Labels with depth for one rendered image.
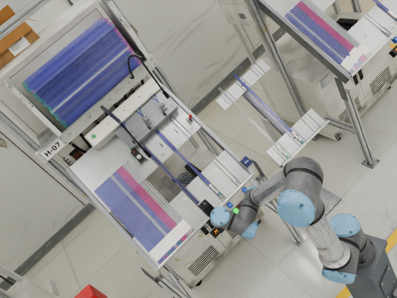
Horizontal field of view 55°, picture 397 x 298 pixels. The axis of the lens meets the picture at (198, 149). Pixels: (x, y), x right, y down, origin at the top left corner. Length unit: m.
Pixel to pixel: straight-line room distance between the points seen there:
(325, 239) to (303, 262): 1.11
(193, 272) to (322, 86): 1.46
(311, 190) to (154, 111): 1.09
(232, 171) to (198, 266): 0.81
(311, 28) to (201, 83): 1.87
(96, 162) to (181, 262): 0.84
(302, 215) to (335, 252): 0.29
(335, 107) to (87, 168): 1.68
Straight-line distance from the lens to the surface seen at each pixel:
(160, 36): 3.71
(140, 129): 2.03
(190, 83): 3.93
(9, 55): 2.23
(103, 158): 2.09
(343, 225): 1.60
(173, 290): 2.14
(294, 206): 1.19
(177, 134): 2.06
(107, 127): 2.05
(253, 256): 2.63
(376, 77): 3.04
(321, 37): 2.36
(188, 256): 2.48
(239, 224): 1.54
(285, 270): 2.50
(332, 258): 1.48
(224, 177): 2.00
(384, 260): 1.87
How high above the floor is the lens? 2.09
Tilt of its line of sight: 35 degrees down
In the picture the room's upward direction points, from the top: 37 degrees counter-clockwise
